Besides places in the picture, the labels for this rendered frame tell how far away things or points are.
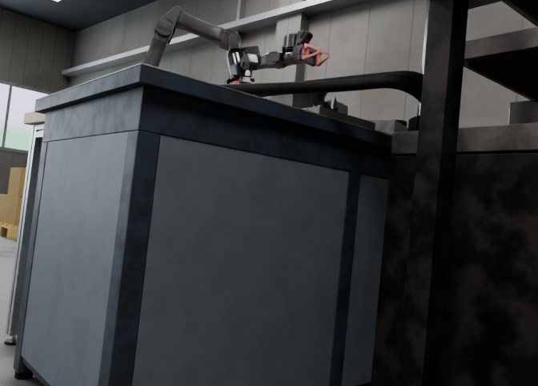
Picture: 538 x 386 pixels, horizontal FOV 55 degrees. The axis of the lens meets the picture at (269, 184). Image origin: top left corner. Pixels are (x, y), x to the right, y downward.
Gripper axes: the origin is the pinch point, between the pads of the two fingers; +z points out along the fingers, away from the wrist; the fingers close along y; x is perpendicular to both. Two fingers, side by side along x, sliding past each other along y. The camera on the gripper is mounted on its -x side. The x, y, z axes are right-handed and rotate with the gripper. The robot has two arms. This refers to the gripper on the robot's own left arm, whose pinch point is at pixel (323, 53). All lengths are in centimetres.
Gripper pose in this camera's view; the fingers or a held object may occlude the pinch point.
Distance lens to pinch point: 214.4
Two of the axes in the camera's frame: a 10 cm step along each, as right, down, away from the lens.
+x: -1.2, 9.9, -0.4
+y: 6.9, 1.1, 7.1
